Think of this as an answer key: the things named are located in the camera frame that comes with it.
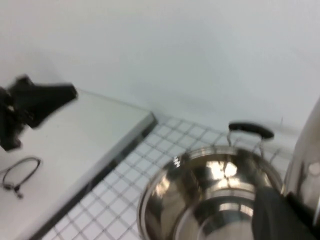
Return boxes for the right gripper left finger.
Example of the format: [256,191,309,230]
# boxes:
[252,186,316,240]

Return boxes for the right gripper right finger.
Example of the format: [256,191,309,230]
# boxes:
[286,191,320,240]

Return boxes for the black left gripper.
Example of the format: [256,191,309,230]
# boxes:
[0,73,78,152]

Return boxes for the stainless steel pot black handles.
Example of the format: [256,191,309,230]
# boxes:
[136,121,287,240]

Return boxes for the white side table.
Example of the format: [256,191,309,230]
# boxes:
[0,74,158,240]

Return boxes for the thin black cable loop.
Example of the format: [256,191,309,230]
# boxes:
[2,156,42,199]

